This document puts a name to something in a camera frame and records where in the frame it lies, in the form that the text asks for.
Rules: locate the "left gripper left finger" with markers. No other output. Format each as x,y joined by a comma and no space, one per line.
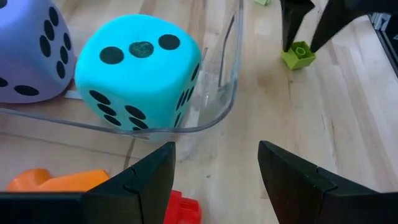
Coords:
146,186

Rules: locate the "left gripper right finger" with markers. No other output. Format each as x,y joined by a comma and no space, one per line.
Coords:
304,199

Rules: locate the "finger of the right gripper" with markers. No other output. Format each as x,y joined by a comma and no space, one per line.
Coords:
293,15
339,15

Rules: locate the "small light green brick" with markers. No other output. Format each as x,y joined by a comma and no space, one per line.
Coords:
262,2
298,59

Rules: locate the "red toy brick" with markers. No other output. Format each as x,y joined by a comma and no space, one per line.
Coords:
183,211

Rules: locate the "clear plastic bin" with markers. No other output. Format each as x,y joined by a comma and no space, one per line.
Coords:
224,77

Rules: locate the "teal foam die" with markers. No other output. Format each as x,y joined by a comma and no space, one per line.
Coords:
140,81

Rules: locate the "purple foam die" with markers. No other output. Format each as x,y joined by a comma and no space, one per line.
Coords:
28,68

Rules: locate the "orange toy brick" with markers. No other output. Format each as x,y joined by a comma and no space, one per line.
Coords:
74,180

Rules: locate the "clear card packet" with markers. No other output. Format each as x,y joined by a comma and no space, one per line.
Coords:
73,95

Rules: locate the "black aluminium table frame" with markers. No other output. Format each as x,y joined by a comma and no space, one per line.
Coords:
388,40

